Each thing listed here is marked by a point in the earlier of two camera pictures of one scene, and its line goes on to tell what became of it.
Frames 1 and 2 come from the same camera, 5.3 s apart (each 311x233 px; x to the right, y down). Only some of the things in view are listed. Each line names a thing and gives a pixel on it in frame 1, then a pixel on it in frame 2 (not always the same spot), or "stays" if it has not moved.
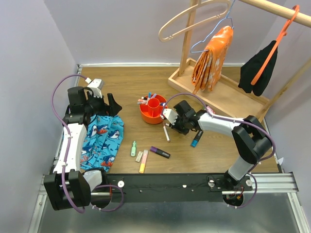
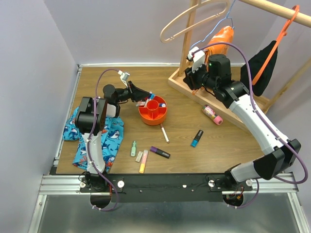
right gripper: x=184 y=131 → x=190 y=77
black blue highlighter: x=197 y=138 stays
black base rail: x=171 y=188 stays
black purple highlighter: x=159 y=152 stays
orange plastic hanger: x=278 y=40 stays
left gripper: x=115 y=108 → x=135 y=93
